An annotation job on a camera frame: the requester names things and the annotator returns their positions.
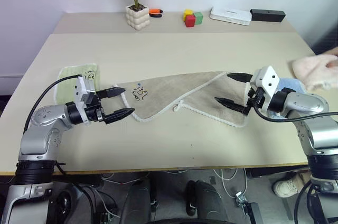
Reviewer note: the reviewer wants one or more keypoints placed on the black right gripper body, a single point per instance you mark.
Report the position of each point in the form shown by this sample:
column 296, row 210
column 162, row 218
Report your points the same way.
column 256, row 100

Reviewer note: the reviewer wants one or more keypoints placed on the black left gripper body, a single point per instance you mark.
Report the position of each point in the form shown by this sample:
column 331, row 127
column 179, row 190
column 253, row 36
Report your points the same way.
column 96, row 110

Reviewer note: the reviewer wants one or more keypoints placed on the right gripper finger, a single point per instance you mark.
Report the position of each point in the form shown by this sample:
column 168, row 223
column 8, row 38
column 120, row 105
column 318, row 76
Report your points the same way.
column 241, row 77
column 232, row 104

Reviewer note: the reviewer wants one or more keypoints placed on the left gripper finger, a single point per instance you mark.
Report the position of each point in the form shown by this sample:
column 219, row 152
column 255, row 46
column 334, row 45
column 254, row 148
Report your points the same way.
column 111, row 92
column 118, row 114

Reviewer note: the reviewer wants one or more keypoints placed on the beige towel with white trim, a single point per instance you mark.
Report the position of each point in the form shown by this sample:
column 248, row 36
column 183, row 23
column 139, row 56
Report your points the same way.
column 163, row 92

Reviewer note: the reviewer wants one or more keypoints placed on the pink fluffy towel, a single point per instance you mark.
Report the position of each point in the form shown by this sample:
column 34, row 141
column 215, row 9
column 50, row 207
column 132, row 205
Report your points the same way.
column 309, row 70

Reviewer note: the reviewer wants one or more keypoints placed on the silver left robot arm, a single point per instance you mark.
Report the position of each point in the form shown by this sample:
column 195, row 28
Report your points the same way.
column 39, row 129

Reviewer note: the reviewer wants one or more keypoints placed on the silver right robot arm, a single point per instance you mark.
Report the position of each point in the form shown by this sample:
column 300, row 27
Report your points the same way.
column 309, row 102

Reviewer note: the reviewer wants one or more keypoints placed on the blue cloth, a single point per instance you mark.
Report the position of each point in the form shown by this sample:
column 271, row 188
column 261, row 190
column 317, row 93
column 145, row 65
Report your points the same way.
column 290, row 84

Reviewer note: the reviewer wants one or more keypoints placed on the light green towel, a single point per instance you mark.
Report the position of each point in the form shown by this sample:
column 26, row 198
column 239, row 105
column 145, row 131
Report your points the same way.
column 68, row 76

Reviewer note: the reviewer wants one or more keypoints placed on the person's bare hand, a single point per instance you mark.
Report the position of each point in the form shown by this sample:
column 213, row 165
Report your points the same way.
column 333, row 62

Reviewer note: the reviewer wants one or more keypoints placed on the flat white box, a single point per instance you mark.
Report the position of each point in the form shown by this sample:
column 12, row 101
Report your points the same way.
column 229, row 15

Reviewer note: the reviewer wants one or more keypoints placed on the long black box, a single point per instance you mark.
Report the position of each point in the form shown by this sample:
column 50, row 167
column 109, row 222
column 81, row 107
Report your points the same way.
column 266, row 15

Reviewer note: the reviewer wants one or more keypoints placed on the green wooden block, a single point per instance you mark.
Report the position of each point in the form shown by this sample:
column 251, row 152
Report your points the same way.
column 198, row 18

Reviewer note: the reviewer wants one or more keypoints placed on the red wooden block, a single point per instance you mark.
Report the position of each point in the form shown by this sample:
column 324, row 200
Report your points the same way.
column 190, row 21

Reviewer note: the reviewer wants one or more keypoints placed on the small black block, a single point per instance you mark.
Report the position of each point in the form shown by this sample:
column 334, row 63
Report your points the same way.
column 212, row 179

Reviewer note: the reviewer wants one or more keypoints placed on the green plant in white pot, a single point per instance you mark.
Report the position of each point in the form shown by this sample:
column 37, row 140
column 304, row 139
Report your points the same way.
column 137, row 18

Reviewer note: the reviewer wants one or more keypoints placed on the yellow wooden block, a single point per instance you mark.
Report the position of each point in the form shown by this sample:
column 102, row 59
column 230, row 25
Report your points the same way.
column 188, row 12

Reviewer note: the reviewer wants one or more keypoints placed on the dark rounded shape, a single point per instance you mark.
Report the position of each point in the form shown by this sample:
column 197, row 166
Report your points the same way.
column 134, row 200
column 206, row 200

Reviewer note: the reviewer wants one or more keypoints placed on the white sneaker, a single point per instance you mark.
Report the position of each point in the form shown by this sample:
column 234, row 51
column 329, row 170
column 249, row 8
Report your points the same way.
column 286, row 187

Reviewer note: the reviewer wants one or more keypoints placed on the orange black marker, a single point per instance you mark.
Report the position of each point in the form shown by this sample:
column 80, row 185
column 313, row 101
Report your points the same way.
column 155, row 11

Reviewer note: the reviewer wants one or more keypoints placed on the metal clamp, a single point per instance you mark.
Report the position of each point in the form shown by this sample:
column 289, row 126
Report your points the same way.
column 240, row 199

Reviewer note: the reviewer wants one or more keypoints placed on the dark fabric object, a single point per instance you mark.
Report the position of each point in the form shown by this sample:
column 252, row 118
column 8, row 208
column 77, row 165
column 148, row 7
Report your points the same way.
column 327, row 36

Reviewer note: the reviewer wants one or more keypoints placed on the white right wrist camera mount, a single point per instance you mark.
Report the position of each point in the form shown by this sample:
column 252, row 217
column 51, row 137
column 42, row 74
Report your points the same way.
column 269, row 78

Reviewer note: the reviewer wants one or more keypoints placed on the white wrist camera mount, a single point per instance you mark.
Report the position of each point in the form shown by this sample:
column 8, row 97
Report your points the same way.
column 80, row 89
column 269, row 78

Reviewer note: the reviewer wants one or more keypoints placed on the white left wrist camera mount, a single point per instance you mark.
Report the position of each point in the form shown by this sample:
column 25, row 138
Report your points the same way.
column 80, row 89

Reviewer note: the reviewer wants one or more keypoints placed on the black bracket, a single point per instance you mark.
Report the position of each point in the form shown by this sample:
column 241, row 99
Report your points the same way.
column 253, row 213

